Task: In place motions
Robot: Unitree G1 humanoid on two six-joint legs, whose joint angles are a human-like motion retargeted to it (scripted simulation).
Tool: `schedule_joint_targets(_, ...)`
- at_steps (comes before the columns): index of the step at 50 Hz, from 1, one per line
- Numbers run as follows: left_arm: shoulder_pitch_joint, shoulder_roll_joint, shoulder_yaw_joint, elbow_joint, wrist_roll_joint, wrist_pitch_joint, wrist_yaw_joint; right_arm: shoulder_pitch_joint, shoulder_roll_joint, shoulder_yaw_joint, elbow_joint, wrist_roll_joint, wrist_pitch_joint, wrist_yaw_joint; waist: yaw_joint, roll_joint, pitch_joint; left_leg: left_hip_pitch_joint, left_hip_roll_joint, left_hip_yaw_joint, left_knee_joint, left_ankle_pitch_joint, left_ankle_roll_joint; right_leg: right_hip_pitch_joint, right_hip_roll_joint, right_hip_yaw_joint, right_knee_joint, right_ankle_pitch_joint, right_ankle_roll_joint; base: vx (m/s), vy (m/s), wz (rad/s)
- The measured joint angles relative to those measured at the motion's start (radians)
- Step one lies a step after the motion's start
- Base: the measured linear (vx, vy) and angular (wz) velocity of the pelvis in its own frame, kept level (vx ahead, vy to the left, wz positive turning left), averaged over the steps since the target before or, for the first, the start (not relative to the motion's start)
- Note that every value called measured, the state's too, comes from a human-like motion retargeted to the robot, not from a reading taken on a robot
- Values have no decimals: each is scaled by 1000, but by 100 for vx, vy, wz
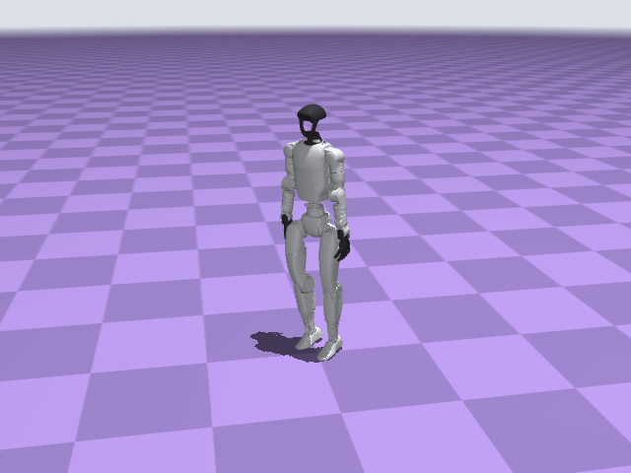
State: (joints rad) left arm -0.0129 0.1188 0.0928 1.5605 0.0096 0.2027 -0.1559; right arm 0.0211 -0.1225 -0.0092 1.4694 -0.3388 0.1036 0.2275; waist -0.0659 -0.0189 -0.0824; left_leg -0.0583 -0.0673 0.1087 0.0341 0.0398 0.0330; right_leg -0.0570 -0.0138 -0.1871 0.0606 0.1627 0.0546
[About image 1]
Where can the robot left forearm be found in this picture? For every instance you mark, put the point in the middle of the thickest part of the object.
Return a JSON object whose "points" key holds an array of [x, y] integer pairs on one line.
{"points": [[340, 216]]}

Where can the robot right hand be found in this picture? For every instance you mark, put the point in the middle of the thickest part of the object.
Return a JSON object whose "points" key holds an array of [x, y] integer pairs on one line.
{"points": [[285, 223]]}

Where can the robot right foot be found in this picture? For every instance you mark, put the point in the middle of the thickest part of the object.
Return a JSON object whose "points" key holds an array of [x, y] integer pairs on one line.
{"points": [[307, 340]]}

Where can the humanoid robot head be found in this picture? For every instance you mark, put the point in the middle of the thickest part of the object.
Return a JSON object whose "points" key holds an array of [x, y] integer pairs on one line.
{"points": [[312, 113]]}

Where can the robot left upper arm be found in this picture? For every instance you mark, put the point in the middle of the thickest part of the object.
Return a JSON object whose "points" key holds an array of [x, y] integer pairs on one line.
{"points": [[335, 158]]}

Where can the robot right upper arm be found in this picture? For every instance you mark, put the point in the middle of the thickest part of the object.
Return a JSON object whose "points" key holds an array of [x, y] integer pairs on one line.
{"points": [[288, 182]]}

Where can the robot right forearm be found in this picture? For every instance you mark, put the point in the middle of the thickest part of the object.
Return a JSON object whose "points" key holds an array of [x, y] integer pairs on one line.
{"points": [[287, 203]]}

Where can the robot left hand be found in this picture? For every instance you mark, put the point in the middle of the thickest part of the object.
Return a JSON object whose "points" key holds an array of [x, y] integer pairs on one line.
{"points": [[344, 245]]}

